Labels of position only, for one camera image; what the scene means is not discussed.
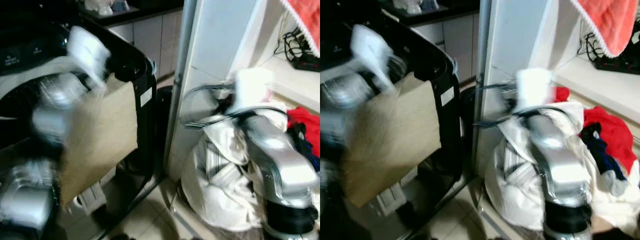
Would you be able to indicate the tan cloth garment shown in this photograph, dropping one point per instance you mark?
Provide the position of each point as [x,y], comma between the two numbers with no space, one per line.
[100,140]
[390,145]

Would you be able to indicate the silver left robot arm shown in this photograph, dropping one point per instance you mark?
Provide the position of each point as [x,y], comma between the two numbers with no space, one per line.
[340,92]
[30,195]

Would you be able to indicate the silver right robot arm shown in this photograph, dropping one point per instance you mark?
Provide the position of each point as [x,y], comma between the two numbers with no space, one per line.
[560,160]
[285,160]

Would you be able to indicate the white washer label sticker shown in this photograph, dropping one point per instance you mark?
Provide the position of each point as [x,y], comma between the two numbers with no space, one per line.
[146,97]
[447,96]

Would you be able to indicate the grey kitchen cabinet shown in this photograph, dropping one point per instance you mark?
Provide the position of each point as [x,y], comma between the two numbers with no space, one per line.
[150,40]
[457,37]

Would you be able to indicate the white items on counter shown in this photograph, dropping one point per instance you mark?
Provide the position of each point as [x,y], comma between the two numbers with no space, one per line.
[105,6]
[415,5]

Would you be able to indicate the black power strip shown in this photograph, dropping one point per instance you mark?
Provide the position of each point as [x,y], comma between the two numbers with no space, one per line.
[617,65]
[307,62]

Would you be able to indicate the orange towel with white trim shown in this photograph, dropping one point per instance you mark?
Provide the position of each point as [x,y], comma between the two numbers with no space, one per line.
[307,17]
[610,20]

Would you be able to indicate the white shelf ledge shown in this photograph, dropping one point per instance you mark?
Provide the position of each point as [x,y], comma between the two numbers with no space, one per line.
[295,82]
[600,85]

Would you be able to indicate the red garment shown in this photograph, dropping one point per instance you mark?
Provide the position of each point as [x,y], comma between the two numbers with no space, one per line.
[304,120]
[612,132]

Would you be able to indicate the white upright panel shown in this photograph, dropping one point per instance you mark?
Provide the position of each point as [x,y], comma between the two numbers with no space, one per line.
[515,40]
[215,45]

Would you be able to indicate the dark blue garment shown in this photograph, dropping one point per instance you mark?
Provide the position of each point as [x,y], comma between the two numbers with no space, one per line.
[602,157]
[306,150]

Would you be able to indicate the white laundry pile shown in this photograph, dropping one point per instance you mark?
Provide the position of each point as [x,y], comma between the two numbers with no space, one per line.
[515,190]
[215,180]

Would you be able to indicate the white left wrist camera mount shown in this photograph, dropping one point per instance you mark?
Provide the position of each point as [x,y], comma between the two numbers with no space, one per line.
[87,50]
[370,50]

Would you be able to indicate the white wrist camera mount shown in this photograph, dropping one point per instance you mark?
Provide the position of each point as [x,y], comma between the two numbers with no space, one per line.
[370,50]
[87,50]
[534,87]
[252,87]

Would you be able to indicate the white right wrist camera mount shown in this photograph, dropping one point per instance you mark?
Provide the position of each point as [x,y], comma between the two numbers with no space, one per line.
[252,87]
[534,87]

